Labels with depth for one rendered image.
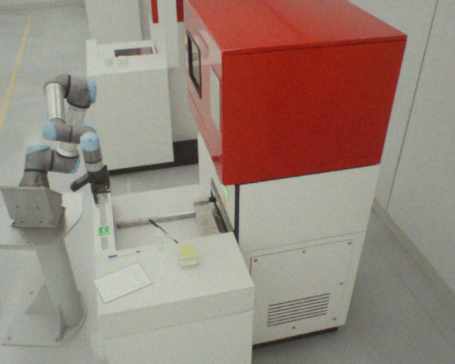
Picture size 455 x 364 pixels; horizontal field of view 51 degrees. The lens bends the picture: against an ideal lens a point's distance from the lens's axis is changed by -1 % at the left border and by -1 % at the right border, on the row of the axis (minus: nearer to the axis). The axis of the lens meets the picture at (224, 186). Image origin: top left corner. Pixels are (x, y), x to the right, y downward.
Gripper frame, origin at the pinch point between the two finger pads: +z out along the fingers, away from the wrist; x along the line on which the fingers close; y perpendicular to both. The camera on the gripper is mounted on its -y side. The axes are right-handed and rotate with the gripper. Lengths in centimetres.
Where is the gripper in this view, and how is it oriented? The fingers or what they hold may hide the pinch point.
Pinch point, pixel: (97, 206)
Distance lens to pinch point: 219.6
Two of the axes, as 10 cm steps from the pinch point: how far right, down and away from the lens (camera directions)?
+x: -2.4, -5.6, 7.9
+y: 9.7, -1.4, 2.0
